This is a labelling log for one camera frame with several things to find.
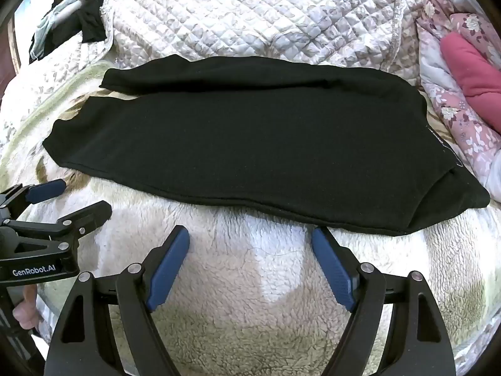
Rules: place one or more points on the floral fleece blanket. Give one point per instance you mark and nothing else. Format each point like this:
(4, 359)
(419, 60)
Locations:
(250, 282)

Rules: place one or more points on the person's left hand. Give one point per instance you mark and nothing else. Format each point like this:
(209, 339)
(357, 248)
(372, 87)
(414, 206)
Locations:
(26, 309)

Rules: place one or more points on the black pants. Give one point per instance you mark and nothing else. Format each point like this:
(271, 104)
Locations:
(254, 145)

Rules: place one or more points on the beige quilted bedspread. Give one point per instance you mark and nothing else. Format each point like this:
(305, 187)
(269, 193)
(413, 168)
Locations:
(254, 15)

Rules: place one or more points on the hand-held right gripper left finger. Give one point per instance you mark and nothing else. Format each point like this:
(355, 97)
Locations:
(168, 270)

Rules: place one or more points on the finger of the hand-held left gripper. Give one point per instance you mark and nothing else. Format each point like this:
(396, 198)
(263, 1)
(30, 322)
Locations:
(92, 211)
(47, 190)

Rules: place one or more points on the pink floral quilt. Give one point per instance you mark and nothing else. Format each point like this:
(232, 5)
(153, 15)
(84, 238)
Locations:
(458, 117)

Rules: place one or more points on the brown wooden door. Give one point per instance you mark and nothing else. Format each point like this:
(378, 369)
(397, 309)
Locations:
(15, 47)

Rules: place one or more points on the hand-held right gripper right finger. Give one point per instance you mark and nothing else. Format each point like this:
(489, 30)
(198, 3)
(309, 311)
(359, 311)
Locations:
(332, 270)

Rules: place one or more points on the pink cloth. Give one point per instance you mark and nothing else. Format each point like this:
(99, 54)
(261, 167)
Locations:
(473, 74)

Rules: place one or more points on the pile of dark clothes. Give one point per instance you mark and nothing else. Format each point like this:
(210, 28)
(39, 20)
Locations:
(47, 27)

